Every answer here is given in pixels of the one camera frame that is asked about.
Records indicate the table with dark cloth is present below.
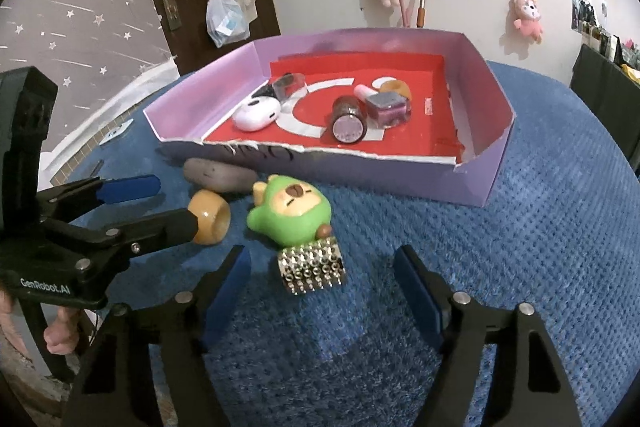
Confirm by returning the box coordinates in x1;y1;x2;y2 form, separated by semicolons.
569;44;640;108

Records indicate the pink plush with orange hair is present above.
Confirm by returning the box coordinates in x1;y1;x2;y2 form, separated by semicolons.
509;0;545;44

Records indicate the grey-brown oblong case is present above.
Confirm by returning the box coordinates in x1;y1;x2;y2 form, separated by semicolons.
183;157;259;194

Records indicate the round glitter-lid jar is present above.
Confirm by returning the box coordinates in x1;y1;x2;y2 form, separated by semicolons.
329;95;368;144

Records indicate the clear plastic bag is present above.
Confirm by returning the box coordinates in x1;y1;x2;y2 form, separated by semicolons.
206;0;251;48

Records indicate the black nail polish bottle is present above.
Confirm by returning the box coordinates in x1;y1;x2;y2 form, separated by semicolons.
249;74;307;104

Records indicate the brass door handle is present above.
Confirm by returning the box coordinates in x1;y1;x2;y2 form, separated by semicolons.
158;0;192;32

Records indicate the white card with ring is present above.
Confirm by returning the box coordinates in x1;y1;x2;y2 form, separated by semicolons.
99;119;134;146

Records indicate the white earbuds case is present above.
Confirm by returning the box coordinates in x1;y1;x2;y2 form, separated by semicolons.
231;96;282;132

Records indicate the row of bottles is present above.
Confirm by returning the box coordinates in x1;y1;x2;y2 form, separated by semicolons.
571;0;640;64

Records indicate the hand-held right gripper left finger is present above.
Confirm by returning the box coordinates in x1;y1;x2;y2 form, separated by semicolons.
62;244;252;427

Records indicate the amber ring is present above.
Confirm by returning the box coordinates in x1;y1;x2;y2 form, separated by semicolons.
186;189;232;246
371;76;412;102

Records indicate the blue plush mat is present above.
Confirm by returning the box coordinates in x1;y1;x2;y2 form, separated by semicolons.
42;61;640;427

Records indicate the purple cardboard box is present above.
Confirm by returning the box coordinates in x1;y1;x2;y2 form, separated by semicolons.
146;27;516;208

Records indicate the pink stick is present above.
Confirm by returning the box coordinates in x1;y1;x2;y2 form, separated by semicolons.
394;0;414;28

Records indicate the green bear toy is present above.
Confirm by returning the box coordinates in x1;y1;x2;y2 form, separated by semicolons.
247;174;334;251

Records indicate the person's left hand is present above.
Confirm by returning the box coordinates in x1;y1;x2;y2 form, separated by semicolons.
44;307;82;354

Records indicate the silver studded cuff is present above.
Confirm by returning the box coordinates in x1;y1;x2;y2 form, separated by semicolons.
277;236;348;296

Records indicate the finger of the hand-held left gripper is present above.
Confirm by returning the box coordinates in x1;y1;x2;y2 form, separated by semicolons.
50;207;198;260
37;174;162;224

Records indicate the pink glitter nail polish bottle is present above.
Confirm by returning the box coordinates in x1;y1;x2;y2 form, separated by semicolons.
353;84;413;128

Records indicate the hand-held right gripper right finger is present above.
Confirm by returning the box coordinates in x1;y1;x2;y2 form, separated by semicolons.
392;244;583;427

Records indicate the red paper sheet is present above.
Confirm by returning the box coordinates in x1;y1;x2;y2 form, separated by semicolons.
204;52;468;164

